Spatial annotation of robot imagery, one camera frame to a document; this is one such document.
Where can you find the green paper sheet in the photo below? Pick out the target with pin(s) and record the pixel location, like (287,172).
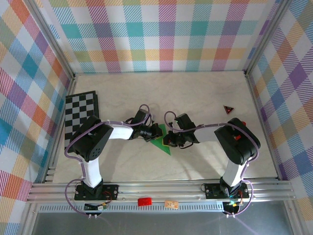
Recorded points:
(159,143)

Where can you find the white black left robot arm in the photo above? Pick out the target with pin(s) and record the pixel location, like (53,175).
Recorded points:
(93,171)

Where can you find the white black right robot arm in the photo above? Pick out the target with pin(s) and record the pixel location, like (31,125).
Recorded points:
(232,171)

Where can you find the red black triangle piece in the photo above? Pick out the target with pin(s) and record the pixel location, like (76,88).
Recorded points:
(229,109)

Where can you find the orange label sticker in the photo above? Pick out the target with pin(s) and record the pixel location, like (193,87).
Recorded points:
(171,204)

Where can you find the red rectangular tag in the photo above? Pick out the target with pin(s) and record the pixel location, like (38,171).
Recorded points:
(144,201)

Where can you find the black grey chessboard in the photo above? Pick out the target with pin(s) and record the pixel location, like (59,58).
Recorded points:
(75,107)

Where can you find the grey metal panel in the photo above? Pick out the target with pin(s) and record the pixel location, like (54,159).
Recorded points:
(159,225)

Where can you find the black round board green light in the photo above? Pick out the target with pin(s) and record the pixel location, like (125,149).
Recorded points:
(231,208)

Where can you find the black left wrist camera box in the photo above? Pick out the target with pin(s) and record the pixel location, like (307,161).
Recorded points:
(141,117)

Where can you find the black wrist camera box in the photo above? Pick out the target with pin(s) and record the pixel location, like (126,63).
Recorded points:
(185,122)
(141,117)

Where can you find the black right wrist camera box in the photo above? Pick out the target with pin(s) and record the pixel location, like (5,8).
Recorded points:
(185,122)

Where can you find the aluminium mounting rail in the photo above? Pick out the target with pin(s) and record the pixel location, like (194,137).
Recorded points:
(159,189)

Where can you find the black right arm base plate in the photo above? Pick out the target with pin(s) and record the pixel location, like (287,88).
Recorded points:
(212,191)

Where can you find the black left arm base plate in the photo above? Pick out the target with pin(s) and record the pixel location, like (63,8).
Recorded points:
(110,192)

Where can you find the aluminium side rail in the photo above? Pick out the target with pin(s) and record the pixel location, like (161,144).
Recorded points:
(70,85)
(255,98)

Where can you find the aluminium frame post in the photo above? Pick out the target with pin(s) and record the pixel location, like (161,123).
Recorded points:
(266,36)
(51,36)

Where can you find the aluminium frame strut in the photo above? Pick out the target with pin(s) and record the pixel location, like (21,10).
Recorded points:
(296,220)
(28,220)

